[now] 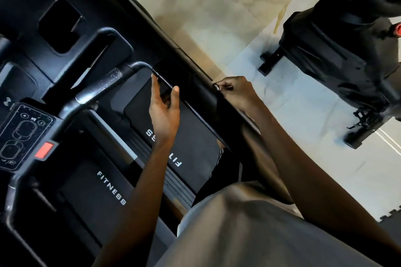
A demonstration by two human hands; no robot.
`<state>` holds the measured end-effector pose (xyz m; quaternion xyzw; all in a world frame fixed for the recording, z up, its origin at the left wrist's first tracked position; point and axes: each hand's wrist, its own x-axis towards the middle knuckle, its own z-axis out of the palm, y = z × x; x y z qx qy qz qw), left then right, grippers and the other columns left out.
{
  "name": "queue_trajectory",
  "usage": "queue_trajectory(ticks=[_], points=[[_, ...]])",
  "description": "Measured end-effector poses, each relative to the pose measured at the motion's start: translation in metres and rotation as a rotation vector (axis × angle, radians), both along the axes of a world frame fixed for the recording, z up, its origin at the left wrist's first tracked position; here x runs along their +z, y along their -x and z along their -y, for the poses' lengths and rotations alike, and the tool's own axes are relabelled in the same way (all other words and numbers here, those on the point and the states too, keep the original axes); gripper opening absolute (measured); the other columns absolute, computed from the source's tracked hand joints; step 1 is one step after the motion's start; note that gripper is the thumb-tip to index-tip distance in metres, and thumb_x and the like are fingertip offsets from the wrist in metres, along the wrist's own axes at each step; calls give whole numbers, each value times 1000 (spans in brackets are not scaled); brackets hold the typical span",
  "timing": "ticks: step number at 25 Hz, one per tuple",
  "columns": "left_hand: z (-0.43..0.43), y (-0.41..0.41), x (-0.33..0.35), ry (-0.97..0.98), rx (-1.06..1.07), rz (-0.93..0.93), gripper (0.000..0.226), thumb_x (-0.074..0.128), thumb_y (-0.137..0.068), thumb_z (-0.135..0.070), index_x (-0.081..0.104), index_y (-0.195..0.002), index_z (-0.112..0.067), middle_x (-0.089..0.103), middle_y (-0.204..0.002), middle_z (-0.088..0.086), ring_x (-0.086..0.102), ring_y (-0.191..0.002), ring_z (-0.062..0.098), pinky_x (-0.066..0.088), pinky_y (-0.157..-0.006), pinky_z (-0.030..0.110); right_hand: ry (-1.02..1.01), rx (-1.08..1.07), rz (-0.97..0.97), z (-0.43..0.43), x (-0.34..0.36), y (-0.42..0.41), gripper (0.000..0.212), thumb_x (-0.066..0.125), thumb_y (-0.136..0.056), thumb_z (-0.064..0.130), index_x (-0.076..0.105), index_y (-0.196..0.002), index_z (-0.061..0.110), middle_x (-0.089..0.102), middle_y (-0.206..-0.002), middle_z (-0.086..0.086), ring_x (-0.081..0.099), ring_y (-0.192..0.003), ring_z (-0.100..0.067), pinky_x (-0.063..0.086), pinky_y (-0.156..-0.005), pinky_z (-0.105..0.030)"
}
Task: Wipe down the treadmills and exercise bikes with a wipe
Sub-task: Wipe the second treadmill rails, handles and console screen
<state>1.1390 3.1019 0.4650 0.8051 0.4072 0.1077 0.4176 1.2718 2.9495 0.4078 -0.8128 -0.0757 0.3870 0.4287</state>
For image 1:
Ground person's right hand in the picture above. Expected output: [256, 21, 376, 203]
[214, 76, 264, 117]

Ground person's left hand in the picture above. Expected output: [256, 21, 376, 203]
[148, 74, 181, 149]

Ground black treadmill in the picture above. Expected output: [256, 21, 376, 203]
[0, 110, 189, 267]
[0, 0, 295, 214]

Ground black spin bike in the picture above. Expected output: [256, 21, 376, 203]
[259, 0, 401, 150]

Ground person's right forearm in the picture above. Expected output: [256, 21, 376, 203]
[247, 102, 401, 258]

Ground person's left forearm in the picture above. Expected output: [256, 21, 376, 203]
[93, 141, 173, 267]

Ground black striped trousers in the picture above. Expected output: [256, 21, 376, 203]
[191, 148, 245, 207]

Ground black interlocking foam mat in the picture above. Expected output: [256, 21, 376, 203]
[376, 206, 401, 246]

